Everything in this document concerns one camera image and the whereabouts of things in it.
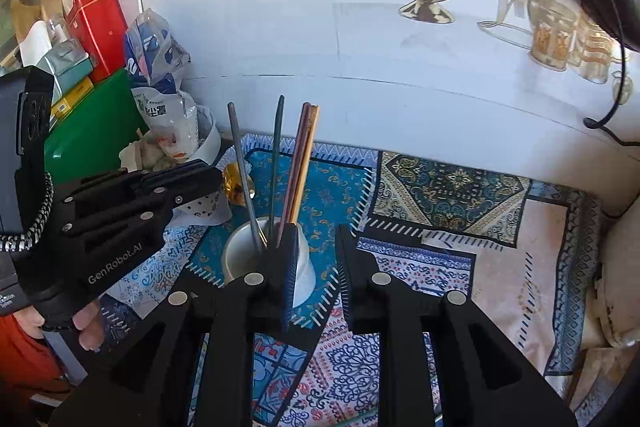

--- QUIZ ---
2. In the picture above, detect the black power cord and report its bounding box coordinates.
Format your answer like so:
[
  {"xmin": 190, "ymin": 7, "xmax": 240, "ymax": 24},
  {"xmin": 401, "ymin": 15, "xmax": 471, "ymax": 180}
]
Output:
[{"xmin": 583, "ymin": 42, "xmax": 640, "ymax": 148}]

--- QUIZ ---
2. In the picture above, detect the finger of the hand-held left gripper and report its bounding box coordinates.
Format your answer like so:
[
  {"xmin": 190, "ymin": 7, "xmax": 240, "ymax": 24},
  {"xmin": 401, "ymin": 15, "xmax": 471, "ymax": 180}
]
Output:
[
  {"xmin": 59, "ymin": 187, "xmax": 201, "ymax": 239},
  {"xmin": 75, "ymin": 159, "xmax": 224, "ymax": 208}
]

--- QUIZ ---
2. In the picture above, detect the patterned blue mat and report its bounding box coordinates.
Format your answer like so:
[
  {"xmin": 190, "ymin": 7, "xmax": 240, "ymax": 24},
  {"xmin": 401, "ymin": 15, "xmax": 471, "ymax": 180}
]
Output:
[{"xmin": 99, "ymin": 132, "xmax": 602, "ymax": 427}]

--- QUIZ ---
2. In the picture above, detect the gold foil wrapper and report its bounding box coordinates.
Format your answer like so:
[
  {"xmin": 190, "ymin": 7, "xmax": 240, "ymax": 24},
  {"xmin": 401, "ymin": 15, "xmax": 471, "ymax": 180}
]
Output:
[{"xmin": 222, "ymin": 162, "xmax": 257, "ymax": 204}]

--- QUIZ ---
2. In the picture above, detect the red tin box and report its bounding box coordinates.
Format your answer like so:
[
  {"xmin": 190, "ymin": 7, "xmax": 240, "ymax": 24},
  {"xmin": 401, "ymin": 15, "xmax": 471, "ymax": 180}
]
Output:
[{"xmin": 66, "ymin": 0, "xmax": 129, "ymax": 84}]

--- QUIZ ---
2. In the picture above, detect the crumpled white tissue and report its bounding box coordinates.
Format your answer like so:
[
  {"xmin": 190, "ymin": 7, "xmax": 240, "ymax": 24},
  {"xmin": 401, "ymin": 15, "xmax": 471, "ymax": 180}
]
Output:
[{"xmin": 119, "ymin": 138, "xmax": 177, "ymax": 174}]

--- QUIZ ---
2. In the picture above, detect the blue white plastic bag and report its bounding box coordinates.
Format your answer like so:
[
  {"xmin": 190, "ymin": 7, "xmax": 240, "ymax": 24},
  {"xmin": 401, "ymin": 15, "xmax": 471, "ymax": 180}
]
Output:
[{"xmin": 124, "ymin": 8, "xmax": 202, "ymax": 158}]

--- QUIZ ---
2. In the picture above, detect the teal tissue box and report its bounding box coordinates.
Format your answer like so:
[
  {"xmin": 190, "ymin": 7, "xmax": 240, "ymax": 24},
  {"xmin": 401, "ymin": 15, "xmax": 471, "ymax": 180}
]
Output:
[{"xmin": 36, "ymin": 41, "xmax": 97, "ymax": 82}]

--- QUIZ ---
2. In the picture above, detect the green box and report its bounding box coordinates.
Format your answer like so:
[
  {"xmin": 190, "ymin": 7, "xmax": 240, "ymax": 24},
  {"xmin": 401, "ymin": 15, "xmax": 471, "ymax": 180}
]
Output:
[{"xmin": 43, "ymin": 68, "xmax": 152, "ymax": 188}]

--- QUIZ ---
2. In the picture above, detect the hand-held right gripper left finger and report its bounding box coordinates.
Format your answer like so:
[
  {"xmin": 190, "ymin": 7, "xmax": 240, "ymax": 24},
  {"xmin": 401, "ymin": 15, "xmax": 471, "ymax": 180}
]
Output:
[{"xmin": 49, "ymin": 222, "xmax": 302, "ymax": 427}]

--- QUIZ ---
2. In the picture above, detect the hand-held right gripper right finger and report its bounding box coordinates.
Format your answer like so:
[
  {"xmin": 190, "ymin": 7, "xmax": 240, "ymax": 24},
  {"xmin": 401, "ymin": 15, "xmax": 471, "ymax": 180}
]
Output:
[{"xmin": 334, "ymin": 224, "xmax": 578, "ymax": 427}]

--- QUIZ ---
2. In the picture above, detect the braided cable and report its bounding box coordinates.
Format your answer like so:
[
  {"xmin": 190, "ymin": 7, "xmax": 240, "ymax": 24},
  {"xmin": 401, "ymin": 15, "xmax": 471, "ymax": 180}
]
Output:
[{"xmin": 0, "ymin": 171, "xmax": 54, "ymax": 254}]

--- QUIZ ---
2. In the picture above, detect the dark green chopstick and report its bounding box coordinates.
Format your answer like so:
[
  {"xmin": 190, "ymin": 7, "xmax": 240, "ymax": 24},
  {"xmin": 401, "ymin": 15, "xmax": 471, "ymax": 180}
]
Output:
[{"xmin": 268, "ymin": 95, "xmax": 286, "ymax": 251}]

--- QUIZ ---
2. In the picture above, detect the person's left hand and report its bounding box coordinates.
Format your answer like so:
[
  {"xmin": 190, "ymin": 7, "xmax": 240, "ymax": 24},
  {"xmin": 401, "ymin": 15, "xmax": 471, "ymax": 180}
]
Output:
[{"xmin": 12, "ymin": 300, "xmax": 107, "ymax": 354}]

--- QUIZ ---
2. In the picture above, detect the yellow flat box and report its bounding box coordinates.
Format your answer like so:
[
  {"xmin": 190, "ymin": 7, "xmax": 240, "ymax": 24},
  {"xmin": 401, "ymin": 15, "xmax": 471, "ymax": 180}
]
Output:
[{"xmin": 49, "ymin": 76, "xmax": 97, "ymax": 118}]

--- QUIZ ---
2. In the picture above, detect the brown wooden chopstick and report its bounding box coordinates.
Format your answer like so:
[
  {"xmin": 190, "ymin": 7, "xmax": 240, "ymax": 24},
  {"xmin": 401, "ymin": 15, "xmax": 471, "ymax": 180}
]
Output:
[
  {"xmin": 279, "ymin": 103, "xmax": 314, "ymax": 234},
  {"xmin": 287, "ymin": 105, "xmax": 321, "ymax": 229}
]

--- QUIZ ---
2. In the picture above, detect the white ceramic cup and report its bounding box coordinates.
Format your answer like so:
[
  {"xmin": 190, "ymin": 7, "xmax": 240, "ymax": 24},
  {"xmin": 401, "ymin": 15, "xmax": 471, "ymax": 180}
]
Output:
[{"xmin": 221, "ymin": 217, "xmax": 317, "ymax": 309}]

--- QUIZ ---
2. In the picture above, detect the grey metal chopstick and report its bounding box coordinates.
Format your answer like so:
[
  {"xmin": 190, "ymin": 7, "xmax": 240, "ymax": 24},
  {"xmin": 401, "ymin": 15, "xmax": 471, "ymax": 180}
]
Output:
[{"xmin": 228, "ymin": 102, "xmax": 266, "ymax": 254}]

